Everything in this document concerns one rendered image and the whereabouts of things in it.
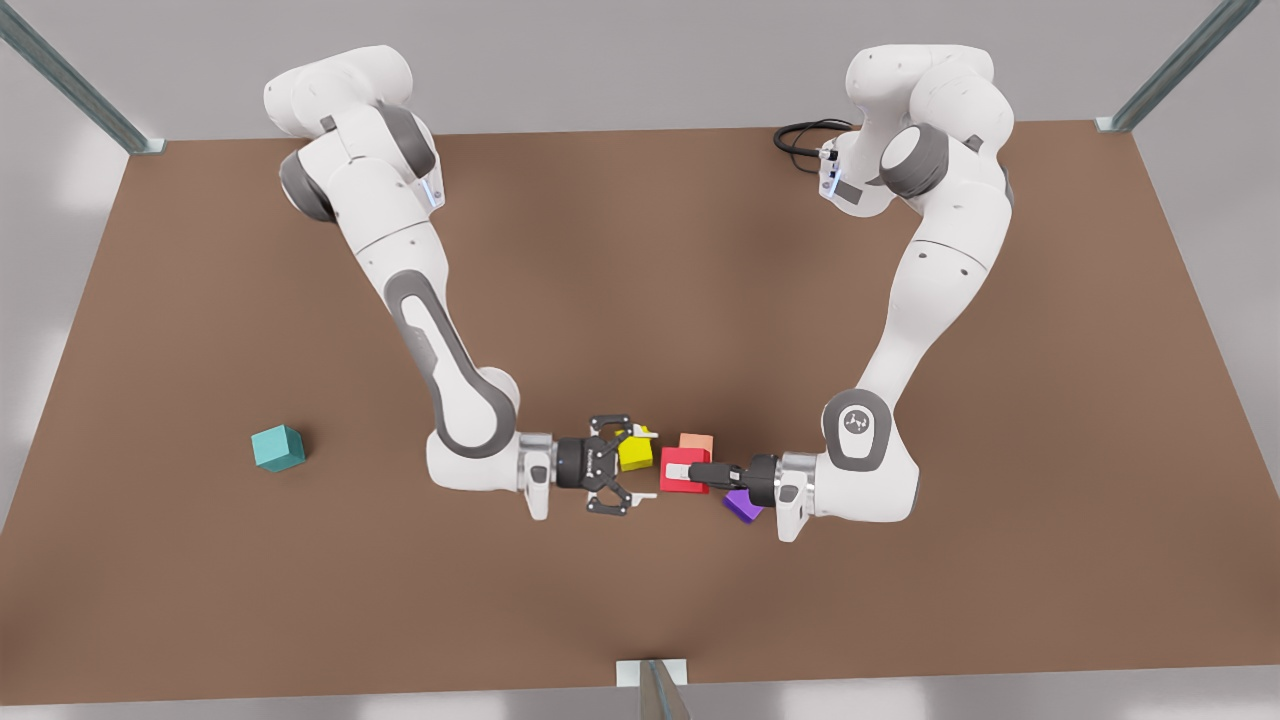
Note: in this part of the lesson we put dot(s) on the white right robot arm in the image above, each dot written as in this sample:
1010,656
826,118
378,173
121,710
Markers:
410,240

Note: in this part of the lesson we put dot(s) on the teal blue wooden cube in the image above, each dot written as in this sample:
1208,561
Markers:
277,447

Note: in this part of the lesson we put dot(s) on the purple wooden cube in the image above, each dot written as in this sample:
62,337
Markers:
743,506

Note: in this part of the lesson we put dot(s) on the red wooden cube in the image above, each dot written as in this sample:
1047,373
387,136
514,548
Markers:
680,462

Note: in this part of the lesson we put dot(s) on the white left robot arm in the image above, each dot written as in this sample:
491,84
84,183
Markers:
935,260

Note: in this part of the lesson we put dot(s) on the silver frame post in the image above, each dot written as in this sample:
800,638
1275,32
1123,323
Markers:
75,85
1175,65
655,690

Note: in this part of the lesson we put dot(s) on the yellow wooden cube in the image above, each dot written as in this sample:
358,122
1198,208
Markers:
636,455

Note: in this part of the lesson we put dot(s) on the orange wooden cube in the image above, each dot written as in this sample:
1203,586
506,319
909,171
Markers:
697,443

